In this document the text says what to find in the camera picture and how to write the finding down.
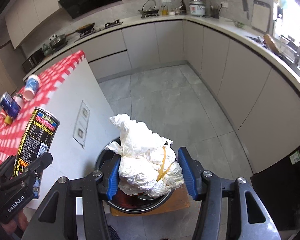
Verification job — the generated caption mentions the dark utensil holder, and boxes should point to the dark utensil holder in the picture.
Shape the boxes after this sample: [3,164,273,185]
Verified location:
[210,4,220,19]

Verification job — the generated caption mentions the person's left hand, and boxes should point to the person's left hand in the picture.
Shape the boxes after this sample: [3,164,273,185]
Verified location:
[1,211,29,234]

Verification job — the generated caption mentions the black appliance with sticker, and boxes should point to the black appliance with sticker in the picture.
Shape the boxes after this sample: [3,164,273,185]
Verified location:
[250,136,300,240]

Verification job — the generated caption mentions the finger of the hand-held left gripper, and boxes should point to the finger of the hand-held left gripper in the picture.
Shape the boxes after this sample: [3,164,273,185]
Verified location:
[0,157,17,181]
[15,152,53,180]

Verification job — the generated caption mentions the beige fridge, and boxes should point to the beige fridge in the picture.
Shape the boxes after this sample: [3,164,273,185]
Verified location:
[0,41,23,95]

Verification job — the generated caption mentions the kitchen window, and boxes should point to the kitchen window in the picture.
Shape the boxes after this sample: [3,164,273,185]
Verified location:
[270,0,300,55]

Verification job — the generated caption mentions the brown wooden tray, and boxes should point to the brown wooden tray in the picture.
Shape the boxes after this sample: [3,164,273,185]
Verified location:
[263,33,283,55]

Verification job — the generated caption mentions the black toaster oven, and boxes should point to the black toaster oven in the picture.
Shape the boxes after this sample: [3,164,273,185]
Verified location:
[22,50,44,72]

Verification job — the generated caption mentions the black yellow drink can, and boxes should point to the black yellow drink can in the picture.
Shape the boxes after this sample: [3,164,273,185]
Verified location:
[15,107,60,200]

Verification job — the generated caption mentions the white rice cooker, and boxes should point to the white rice cooker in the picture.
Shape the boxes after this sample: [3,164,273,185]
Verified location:
[189,0,207,17]

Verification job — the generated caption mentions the blue round tub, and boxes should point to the blue round tub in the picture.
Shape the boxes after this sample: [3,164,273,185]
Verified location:
[13,93,25,108]

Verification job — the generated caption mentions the white paper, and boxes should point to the white paper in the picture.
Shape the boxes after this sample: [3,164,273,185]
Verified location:
[105,114,185,197]

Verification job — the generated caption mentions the island socket panel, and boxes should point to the island socket panel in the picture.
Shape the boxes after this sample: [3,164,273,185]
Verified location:
[72,100,90,148]

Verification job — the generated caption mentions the red checked tablecloth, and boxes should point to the red checked tablecloth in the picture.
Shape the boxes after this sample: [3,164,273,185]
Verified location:
[0,50,87,173]

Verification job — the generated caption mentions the grey base cabinets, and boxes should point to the grey base cabinets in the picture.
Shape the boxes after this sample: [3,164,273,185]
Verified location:
[85,19,300,175]

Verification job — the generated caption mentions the blue paper cup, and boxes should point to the blue paper cup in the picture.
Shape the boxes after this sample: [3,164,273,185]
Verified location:
[24,74,40,102]

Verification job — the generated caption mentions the blue soda can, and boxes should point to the blue soda can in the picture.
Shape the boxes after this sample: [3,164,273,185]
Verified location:
[0,92,22,118]

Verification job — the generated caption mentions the dark pot with lid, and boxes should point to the dark pot with lid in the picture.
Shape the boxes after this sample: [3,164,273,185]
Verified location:
[49,34,68,49]

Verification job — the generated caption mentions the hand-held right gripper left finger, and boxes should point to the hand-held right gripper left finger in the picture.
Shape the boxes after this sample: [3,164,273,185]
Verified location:
[25,158,122,240]

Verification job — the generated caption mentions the black frying pan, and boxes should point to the black frying pan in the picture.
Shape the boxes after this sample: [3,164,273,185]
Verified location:
[65,23,95,37]

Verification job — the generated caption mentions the hanging cleaver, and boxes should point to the hanging cleaver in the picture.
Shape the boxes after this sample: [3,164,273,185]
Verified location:
[242,0,250,20]

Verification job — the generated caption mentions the black bucket bin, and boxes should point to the black bucket bin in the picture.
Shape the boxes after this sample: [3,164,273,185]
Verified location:
[95,136,177,214]

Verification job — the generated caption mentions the white kitchen island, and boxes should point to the white kitchen island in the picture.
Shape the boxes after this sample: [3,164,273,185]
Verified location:
[22,55,120,210]

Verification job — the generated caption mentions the metal kettle with handle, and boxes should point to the metal kettle with handle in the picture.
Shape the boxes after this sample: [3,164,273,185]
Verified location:
[138,0,160,18]

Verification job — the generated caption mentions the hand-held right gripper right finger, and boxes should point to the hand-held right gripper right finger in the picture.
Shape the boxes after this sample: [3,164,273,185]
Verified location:
[177,146,274,240]

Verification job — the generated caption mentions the black gas stove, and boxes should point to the black gas stove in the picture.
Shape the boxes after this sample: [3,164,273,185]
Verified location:
[74,19,124,43]

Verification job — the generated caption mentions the pale cutting board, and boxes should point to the pale cutting board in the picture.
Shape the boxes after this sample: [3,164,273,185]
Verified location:
[251,1,272,33]

